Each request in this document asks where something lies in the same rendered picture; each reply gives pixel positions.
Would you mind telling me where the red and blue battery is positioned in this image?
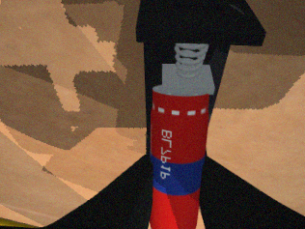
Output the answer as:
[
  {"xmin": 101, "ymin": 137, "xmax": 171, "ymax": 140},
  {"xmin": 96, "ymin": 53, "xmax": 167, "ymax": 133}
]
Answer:
[{"xmin": 150, "ymin": 84, "xmax": 208, "ymax": 229}]

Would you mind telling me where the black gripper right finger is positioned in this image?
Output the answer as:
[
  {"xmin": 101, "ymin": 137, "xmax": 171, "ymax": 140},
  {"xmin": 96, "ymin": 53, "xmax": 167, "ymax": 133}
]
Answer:
[{"xmin": 199, "ymin": 157, "xmax": 305, "ymax": 229}]

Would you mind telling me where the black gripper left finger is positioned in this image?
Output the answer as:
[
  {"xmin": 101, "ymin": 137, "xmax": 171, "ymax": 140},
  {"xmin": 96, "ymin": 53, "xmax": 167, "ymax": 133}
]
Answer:
[{"xmin": 0, "ymin": 155, "xmax": 153, "ymax": 229}]

